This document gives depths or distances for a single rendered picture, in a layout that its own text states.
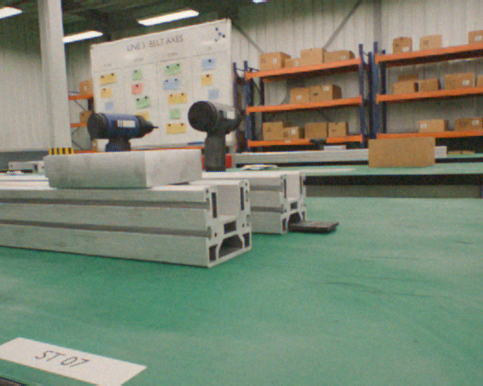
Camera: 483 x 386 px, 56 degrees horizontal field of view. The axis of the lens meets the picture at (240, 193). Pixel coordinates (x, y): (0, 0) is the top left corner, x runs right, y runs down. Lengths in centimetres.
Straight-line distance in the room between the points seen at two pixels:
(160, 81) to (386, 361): 396
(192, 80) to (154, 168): 347
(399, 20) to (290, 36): 259
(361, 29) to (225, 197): 1103
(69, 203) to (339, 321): 40
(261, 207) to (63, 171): 27
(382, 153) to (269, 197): 193
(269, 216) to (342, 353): 38
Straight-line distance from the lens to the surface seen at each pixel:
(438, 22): 1129
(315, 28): 1188
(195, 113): 88
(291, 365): 27
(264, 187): 66
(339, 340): 31
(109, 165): 54
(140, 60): 433
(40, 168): 426
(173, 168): 54
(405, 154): 252
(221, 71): 383
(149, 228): 53
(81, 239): 60
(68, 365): 30
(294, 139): 1057
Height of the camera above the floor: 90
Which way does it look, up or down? 5 degrees down
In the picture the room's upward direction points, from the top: 2 degrees counter-clockwise
